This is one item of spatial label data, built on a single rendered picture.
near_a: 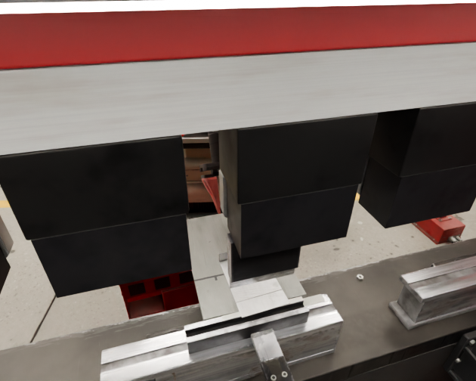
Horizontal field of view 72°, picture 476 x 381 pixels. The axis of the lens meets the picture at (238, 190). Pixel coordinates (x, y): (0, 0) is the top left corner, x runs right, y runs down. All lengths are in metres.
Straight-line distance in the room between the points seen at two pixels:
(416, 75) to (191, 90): 0.22
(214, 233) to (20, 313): 1.56
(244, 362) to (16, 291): 1.80
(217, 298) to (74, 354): 0.30
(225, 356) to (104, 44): 0.46
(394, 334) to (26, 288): 1.92
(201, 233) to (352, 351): 0.37
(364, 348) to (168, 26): 0.63
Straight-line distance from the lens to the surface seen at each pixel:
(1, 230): 0.45
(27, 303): 2.15
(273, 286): 0.60
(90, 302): 2.00
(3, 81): 0.29
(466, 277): 0.79
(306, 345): 0.63
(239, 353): 0.57
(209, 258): 0.65
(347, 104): 0.34
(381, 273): 0.86
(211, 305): 0.57
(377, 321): 0.76
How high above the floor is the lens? 1.46
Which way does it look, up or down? 33 degrees down
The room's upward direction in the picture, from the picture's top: straight up
